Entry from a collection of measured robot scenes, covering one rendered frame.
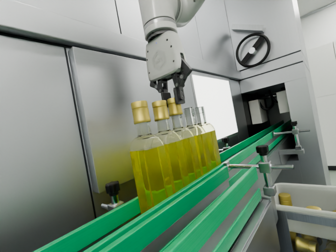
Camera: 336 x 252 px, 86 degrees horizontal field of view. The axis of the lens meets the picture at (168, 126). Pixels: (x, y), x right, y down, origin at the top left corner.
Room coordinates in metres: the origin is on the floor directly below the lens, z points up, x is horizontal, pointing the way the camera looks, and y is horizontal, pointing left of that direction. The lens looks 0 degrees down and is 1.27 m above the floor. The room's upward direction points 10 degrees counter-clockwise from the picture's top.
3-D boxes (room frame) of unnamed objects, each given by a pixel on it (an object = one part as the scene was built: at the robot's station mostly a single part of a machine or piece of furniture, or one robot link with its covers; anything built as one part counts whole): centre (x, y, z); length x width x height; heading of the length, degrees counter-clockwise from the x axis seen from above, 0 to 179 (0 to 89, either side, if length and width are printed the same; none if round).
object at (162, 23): (0.46, -0.02, 1.51); 0.09 x 0.08 x 0.03; 49
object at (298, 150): (0.95, -0.63, 1.07); 0.17 x 0.05 x 0.23; 48
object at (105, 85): (0.75, -0.11, 1.32); 0.90 x 0.03 x 0.34; 138
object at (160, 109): (0.41, 0.01, 1.31); 0.04 x 0.04 x 0.04
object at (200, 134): (0.50, -0.06, 1.16); 0.06 x 0.06 x 0.21; 48
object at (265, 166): (0.48, -0.21, 1.12); 0.17 x 0.03 x 0.12; 48
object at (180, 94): (0.44, -0.05, 1.35); 0.03 x 0.03 x 0.07; 49
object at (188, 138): (0.46, -0.03, 1.16); 0.06 x 0.06 x 0.21; 49
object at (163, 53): (0.46, -0.03, 1.45); 0.10 x 0.07 x 0.11; 49
